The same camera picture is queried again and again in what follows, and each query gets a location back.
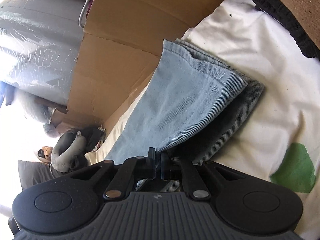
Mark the brown cardboard sheet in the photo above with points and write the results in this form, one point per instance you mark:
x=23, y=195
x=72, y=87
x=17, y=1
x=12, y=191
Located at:
x=120, y=50

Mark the dark grey pillow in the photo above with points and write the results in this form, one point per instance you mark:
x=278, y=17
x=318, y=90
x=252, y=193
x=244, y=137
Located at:
x=33, y=173

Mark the light blue denim pants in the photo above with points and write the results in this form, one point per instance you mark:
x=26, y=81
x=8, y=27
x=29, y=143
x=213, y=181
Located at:
x=192, y=106

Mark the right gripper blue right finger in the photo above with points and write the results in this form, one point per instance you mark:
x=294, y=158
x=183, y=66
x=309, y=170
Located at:
x=183, y=170

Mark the small plush toy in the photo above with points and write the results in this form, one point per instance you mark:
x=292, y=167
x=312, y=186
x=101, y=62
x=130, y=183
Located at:
x=44, y=154

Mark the grey neck pillow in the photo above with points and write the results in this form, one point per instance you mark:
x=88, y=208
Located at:
x=68, y=155

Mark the white quilt bundle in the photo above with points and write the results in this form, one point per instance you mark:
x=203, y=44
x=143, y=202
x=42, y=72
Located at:
x=35, y=111

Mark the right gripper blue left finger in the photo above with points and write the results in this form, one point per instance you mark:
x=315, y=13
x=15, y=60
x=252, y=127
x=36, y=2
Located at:
x=129, y=173

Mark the cream cartoon bear bedsheet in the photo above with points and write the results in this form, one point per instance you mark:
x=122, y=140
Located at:
x=279, y=141

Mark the black garment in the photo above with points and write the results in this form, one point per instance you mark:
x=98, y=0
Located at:
x=90, y=139

